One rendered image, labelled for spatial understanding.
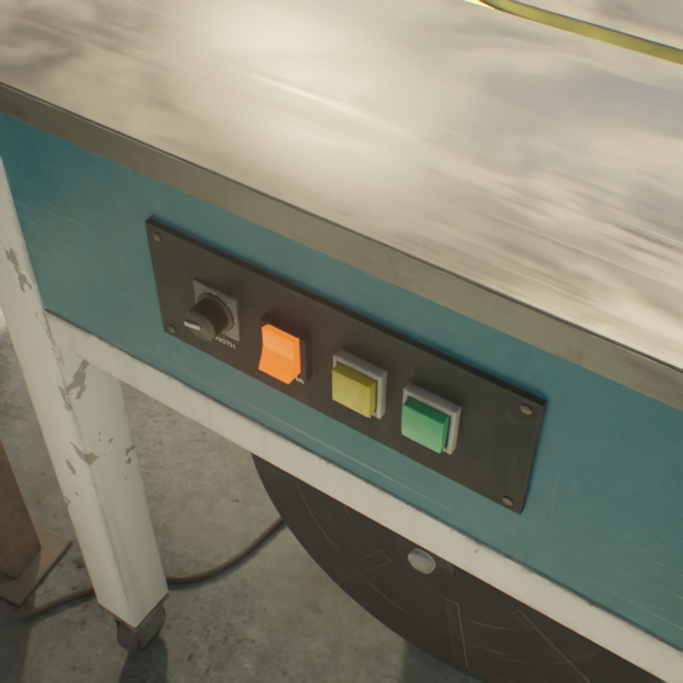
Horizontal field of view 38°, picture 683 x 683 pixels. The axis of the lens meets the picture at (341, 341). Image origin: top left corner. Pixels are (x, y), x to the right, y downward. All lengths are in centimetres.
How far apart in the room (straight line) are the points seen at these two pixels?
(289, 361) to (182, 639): 68
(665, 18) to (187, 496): 85
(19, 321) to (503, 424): 41
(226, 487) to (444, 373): 82
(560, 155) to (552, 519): 19
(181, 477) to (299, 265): 82
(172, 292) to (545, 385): 24
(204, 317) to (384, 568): 52
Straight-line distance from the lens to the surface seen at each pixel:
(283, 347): 55
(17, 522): 121
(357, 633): 118
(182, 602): 121
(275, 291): 54
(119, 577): 102
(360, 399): 53
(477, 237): 48
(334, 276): 51
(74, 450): 87
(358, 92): 58
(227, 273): 56
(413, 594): 104
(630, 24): 67
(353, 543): 103
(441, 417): 51
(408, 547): 91
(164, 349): 66
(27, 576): 126
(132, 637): 115
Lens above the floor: 103
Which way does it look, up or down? 45 degrees down
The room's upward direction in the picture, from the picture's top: straight up
